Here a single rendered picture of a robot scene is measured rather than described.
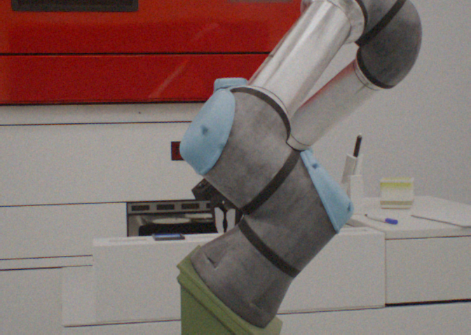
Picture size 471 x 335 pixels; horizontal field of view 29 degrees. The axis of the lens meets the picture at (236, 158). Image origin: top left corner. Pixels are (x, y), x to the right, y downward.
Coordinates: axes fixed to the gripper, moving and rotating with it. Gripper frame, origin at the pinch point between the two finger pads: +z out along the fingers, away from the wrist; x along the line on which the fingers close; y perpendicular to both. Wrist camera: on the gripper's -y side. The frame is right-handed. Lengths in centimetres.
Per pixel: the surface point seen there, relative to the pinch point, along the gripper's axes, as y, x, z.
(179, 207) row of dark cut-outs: 15.5, 32.4, -4.3
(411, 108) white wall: 200, 85, -28
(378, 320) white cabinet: 4.7, -35.9, 12.2
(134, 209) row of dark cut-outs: 6.6, 39.2, -4.2
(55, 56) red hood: -11, 45, -42
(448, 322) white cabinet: 16.4, -44.1, 13.3
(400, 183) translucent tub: 38.4, -18.4, -11.0
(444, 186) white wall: 212, 77, 6
